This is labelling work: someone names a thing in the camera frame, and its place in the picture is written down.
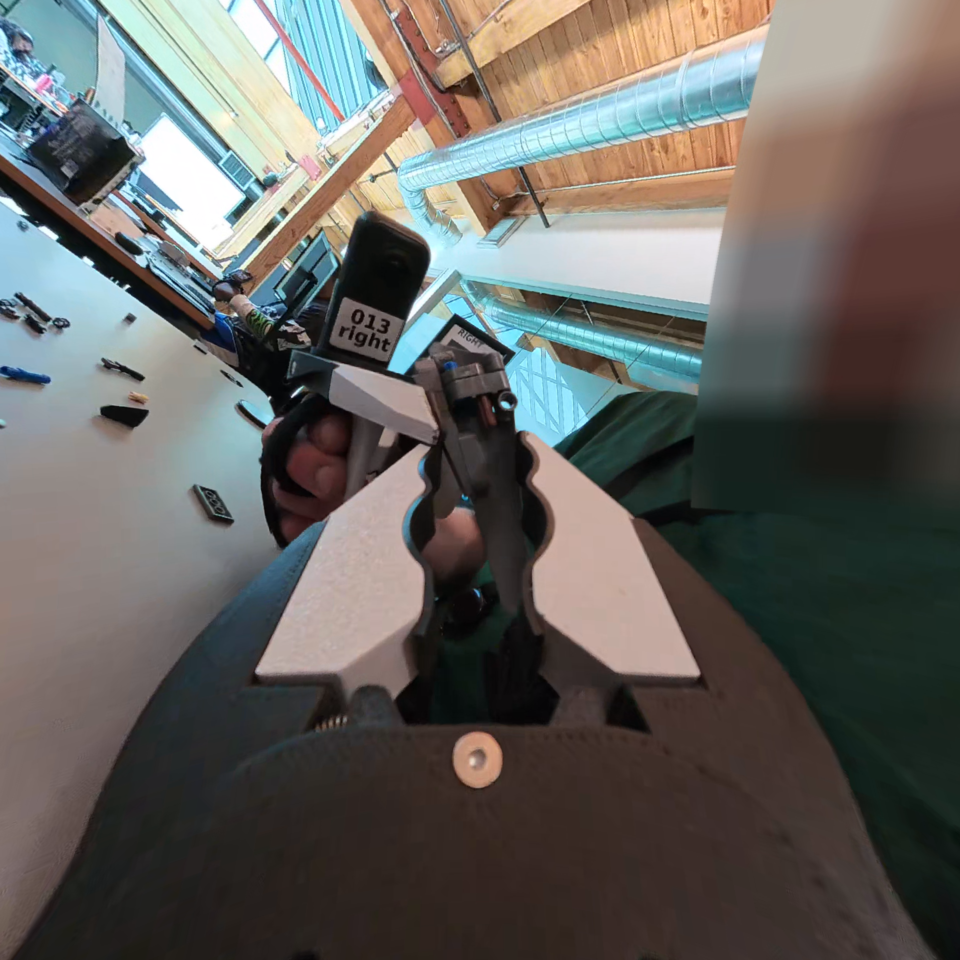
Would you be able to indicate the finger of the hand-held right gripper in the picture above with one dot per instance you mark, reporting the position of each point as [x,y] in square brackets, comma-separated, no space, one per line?
[382,401]

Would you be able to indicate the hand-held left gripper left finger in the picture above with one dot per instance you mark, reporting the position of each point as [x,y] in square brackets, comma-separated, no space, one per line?
[337,600]

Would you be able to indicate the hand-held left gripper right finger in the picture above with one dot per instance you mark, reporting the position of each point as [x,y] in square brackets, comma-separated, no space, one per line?
[615,600]

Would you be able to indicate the grey lego wing assembly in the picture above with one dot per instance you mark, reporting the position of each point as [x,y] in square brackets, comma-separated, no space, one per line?
[495,510]

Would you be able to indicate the black flat Lego plate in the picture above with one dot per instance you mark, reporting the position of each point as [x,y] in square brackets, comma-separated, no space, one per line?
[213,504]

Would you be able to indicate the black lego wedge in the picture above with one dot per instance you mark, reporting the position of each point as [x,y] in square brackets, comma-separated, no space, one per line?
[124,416]

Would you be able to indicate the black lego pin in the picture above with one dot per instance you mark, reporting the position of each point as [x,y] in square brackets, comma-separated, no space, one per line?
[124,369]

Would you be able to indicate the scattered tiny black lego bits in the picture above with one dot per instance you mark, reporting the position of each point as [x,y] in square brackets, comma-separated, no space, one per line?
[34,304]

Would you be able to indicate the black computer monitor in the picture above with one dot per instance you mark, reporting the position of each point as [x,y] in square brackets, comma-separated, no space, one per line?
[307,266]

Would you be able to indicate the framed white sign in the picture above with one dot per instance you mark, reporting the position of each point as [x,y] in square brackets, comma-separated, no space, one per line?
[472,339]

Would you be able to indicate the black keyboard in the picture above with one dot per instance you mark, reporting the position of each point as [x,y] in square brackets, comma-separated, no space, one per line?
[180,281]

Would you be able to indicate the person's green shirt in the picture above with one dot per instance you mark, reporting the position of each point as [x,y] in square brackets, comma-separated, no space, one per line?
[825,637]

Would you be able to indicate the wooden office desk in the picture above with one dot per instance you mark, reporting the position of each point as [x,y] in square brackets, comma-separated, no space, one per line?
[75,217]

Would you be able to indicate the dark printed box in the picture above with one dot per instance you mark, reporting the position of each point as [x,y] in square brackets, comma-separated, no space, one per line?
[82,150]

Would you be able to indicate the silver air duct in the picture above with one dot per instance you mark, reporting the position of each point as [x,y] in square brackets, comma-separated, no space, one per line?
[600,337]
[600,120]

